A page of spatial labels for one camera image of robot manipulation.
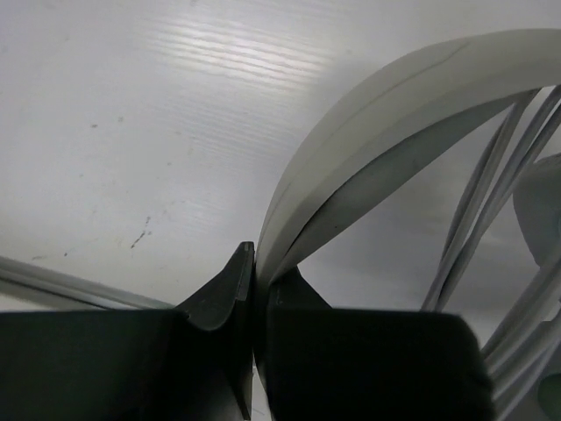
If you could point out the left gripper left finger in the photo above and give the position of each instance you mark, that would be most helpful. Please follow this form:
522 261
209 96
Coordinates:
193 361

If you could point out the aluminium front rail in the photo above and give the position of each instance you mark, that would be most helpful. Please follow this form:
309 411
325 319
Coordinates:
27 281

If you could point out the white gaming headphones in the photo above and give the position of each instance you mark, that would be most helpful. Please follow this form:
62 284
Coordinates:
392 126

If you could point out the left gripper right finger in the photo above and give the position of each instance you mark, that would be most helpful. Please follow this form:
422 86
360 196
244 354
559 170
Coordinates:
318 362

